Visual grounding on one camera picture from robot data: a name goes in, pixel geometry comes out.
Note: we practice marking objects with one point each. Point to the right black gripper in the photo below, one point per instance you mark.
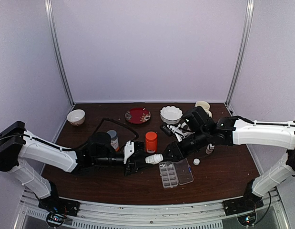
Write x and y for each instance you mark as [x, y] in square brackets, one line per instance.
[177, 153]

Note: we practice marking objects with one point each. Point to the right aluminium frame post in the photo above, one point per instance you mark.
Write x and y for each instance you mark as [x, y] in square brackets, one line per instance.
[243, 44]

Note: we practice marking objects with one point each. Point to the front aluminium rail base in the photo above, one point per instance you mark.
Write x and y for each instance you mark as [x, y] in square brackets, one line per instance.
[204, 215]

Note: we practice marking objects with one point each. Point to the white ceramic rice bowl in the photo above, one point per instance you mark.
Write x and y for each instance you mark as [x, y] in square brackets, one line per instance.
[76, 117]

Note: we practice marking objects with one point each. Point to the orange pill bottle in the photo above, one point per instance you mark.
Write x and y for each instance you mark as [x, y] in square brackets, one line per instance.
[151, 142]

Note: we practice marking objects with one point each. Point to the white scalloped bowl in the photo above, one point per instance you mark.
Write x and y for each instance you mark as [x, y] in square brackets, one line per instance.
[171, 114]

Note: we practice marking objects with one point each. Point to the red floral plate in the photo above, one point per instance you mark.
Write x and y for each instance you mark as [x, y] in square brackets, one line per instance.
[138, 115]

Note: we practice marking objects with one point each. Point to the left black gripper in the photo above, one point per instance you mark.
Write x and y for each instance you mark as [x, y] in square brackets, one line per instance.
[133, 167]

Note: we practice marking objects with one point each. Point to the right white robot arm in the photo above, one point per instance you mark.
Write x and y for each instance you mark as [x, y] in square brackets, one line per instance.
[237, 130]

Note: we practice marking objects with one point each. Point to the small white bottle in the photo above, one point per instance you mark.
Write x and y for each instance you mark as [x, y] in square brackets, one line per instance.
[209, 149]
[154, 159]

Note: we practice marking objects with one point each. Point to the clear plastic pill organizer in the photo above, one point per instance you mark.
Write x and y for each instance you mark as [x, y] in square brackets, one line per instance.
[178, 174]

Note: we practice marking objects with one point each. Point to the grey lid vitamin bottle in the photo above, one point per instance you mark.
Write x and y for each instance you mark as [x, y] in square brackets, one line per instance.
[114, 139]

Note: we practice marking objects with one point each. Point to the cream ribbed mug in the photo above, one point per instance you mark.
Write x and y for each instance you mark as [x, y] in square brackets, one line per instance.
[205, 105]

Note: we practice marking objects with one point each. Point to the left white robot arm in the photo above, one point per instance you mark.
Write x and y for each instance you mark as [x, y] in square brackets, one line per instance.
[17, 144]

